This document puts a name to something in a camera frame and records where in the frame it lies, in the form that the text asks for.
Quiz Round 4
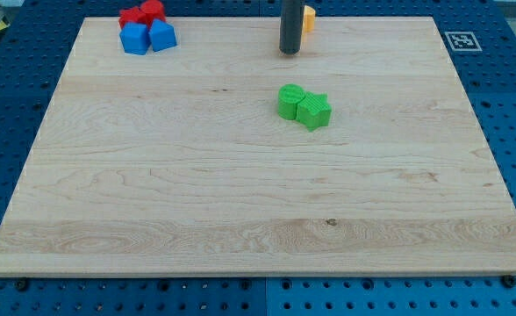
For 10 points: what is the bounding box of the green circle block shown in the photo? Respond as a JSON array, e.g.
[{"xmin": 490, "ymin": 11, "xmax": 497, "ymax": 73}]
[{"xmin": 277, "ymin": 83, "xmax": 305, "ymax": 120}]

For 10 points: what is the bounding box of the green star block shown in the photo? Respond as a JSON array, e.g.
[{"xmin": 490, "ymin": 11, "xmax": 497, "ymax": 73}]
[{"xmin": 296, "ymin": 91, "xmax": 332, "ymax": 132}]

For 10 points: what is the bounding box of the red circle block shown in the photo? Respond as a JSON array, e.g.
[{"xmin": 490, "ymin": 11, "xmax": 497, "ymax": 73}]
[{"xmin": 140, "ymin": 0, "xmax": 166, "ymax": 26}]

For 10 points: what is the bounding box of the red star block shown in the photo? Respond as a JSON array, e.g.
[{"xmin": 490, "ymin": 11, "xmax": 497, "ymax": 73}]
[{"xmin": 118, "ymin": 6, "xmax": 147, "ymax": 29}]

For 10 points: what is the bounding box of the wooden board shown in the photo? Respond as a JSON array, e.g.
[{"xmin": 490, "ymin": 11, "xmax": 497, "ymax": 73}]
[{"xmin": 0, "ymin": 17, "xmax": 516, "ymax": 278}]

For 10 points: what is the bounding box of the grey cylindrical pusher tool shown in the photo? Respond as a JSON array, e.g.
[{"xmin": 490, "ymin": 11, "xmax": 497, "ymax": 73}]
[{"xmin": 279, "ymin": 0, "xmax": 305, "ymax": 55}]

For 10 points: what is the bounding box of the yellow block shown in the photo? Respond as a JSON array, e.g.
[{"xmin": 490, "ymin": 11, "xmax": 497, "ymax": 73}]
[{"xmin": 303, "ymin": 5, "xmax": 316, "ymax": 32}]

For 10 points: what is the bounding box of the blue cube block right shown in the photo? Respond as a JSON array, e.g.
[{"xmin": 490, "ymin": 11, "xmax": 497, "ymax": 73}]
[{"xmin": 149, "ymin": 19, "xmax": 177, "ymax": 52}]

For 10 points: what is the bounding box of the blue cube block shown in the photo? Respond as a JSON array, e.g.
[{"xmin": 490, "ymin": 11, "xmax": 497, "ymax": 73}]
[
  {"xmin": 119, "ymin": 23, "xmax": 151, "ymax": 55},
  {"xmin": 149, "ymin": 19, "xmax": 177, "ymax": 52}
]

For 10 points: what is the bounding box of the blue cube block left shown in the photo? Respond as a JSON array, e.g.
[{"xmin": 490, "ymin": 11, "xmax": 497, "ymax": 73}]
[{"xmin": 119, "ymin": 23, "xmax": 151, "ymax": 55}]

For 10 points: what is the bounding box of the white fiducial marker tag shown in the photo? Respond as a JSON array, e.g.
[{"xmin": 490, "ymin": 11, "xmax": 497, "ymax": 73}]
[{"xmin": 445, "ymin": 31, "xmax": 482, "ymax": 52}]

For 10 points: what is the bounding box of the black bolt left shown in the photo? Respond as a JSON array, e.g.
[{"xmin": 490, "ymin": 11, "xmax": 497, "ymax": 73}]
[{"xmin": 14, "ymin": 278, "xmax": 29, "ymax": 291}]

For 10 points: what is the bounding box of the black bolt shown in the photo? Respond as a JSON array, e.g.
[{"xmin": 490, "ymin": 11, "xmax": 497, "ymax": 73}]
[
  {"xmin": 500, "ymin": 275, "xmax": 516, "ymax": 289},
  {"xmin": 14, "ymin": 278, "xmax": 29, "ymax": 291}
]

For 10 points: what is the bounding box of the black bolt right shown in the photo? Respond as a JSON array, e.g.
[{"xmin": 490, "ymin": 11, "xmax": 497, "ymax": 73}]
[{"xmin": 500, "ymin": 275, "xmax": 516, "ymax": 289}]

